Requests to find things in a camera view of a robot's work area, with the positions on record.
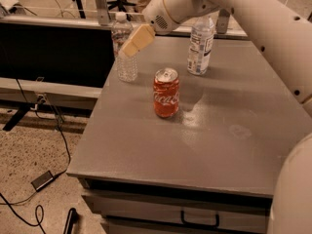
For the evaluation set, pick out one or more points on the red Coca-Cola can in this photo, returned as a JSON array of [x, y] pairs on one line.
[[166, 92]]

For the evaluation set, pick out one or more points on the black power adapter brick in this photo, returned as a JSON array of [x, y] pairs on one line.
[[42, 180]]

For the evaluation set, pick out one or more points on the metal bracket post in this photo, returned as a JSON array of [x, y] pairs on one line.
[[102, 12], [222, 21]]

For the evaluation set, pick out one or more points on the left metal bracket post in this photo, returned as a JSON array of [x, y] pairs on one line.
[[102, 12]]

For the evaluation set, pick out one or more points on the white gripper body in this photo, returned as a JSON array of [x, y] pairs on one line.
[[155, 15]]

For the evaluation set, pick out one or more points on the black object on floor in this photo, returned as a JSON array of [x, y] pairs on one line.
[[72, 218]]

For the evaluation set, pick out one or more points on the right metal bracket post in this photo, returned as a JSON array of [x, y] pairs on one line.
[[222, 21]]

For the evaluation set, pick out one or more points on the grey drawer with black handle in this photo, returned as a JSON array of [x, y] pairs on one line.
[[146, 214]]

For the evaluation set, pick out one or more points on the clear ribbed water bottle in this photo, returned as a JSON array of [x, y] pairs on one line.
[[120, 32]]

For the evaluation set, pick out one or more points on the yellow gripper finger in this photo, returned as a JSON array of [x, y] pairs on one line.
[[141, 37]]

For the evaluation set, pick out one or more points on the white label water bottle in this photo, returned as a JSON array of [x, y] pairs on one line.
[[200, 47]]

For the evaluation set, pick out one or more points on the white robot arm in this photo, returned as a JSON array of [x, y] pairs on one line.
[[285, 40]]

